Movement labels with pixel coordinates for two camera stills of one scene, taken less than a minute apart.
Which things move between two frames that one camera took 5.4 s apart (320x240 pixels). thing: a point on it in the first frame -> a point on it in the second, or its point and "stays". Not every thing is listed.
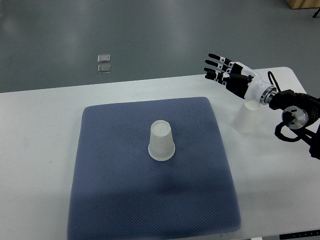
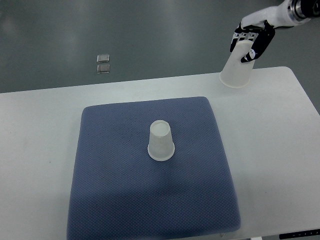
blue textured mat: (119, 191) stays
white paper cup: (244, 120) -> (235, 74)
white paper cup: (161, 147) stays
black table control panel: (309, 233) stays
